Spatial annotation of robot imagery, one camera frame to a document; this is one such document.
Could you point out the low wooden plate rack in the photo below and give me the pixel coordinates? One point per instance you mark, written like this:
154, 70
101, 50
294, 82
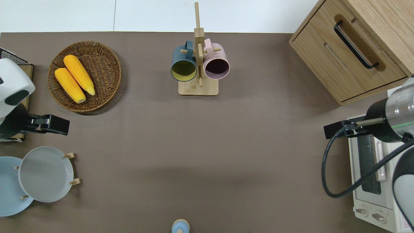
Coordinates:
71, 155

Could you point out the light wooden cabinet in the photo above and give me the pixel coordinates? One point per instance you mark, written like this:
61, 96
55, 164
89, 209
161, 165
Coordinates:
326, 58

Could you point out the light blue round container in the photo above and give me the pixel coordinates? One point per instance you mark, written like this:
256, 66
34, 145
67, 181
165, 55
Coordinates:
180, 226

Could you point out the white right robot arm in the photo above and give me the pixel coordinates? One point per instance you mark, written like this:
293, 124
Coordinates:
401, 106

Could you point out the brown wicker basket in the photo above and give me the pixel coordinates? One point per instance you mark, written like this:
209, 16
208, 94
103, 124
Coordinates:
103, 74

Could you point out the light blue plate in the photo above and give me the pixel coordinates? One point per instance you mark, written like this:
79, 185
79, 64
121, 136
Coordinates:
8, 194

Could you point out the dark blue mug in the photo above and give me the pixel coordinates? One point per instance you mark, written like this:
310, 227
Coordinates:
183, 69

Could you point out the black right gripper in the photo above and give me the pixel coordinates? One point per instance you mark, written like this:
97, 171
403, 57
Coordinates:
336, 129

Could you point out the gray plate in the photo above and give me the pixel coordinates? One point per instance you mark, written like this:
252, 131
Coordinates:
45, 174

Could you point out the pink mug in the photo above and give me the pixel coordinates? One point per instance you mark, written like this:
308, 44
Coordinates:
216, 66

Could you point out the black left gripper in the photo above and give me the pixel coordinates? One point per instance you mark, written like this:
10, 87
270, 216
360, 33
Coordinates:
58, 124

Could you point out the yellow corn cob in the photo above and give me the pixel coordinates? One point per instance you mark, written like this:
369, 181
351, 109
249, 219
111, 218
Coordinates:
69, 84
79, 74

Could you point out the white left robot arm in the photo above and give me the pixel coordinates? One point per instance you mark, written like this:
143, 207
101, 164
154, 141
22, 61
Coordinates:
14, 81

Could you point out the brown table mat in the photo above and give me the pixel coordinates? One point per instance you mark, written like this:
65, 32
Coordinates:
207, 155

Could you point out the small wooden block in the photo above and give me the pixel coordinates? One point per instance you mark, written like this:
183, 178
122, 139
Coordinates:
198, 89

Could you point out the cream toaster oven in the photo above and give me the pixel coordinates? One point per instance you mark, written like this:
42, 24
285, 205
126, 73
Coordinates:
372, 202

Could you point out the cream toaster knob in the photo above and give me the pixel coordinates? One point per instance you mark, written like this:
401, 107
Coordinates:
378, 216
361, 211

